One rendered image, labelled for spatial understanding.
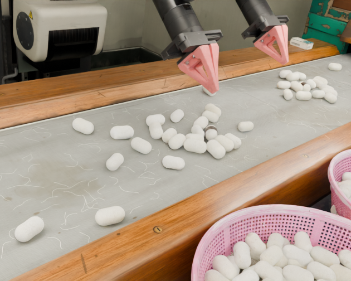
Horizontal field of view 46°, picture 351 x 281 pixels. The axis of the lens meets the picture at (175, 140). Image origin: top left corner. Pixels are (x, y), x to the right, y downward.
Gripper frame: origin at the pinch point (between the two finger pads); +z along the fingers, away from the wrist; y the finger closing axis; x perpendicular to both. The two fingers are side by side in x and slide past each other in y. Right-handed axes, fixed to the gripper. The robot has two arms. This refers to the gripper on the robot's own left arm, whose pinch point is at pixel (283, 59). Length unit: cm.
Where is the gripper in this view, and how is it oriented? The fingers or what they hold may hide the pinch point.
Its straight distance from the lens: 93.1
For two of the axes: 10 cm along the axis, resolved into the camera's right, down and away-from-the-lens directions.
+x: -5.4, 4.1, 7.3
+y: 7.2, -2.2, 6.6
